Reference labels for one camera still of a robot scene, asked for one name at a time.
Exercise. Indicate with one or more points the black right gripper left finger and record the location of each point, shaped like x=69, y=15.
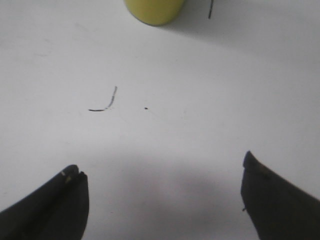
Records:
x=58, y=210

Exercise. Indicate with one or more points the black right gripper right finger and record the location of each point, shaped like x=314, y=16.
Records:
x=278, y=209

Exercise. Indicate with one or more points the yellow squeeze bottle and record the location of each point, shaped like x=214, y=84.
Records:
x=154, y=12

